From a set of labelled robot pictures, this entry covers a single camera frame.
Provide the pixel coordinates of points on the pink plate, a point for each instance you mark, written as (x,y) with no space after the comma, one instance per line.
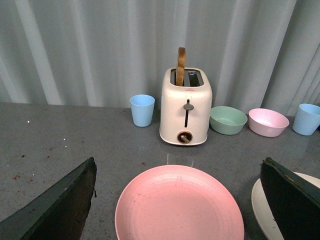
(177,202)

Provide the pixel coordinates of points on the light blue cup left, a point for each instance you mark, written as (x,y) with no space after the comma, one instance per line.
(142,107)

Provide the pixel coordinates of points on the light blue cup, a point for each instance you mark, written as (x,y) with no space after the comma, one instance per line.
(307,119)
(142,107)

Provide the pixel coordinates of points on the cream white toaster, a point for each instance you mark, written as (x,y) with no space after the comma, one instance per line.
(185,110)

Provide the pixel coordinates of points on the green bowl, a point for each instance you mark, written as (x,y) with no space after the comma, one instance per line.
(227,120)

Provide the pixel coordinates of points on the brown bread slice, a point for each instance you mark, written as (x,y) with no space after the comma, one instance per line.
(180,66)

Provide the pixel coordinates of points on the pink bowl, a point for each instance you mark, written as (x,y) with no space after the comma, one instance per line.
(266,122)

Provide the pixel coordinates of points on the white plate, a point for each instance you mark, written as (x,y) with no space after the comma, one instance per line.
(263,212)

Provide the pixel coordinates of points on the light blue cup right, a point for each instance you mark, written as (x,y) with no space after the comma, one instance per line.
(307,119)

